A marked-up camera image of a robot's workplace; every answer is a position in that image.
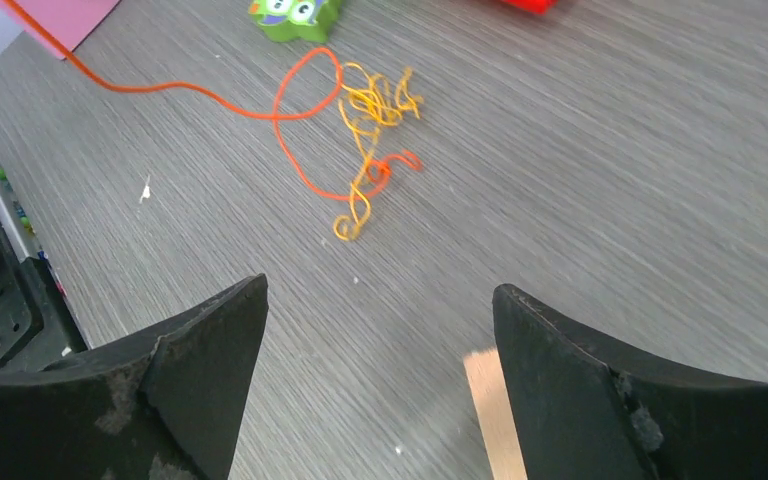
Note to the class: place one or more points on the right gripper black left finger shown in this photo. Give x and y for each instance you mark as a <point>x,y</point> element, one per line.
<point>165,402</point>

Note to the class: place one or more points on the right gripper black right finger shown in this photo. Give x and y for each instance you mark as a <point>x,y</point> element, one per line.
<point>587,405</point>

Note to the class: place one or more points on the tan wooden block near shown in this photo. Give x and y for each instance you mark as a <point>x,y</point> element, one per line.
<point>491,401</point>

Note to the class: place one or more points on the pink gripper stand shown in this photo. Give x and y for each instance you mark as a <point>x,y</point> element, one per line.
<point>69,21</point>

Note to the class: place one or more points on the green owl toy block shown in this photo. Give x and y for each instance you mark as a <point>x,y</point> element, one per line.
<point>289,20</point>

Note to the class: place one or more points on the red plastic bin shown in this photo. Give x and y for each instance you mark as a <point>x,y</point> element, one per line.
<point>537,7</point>

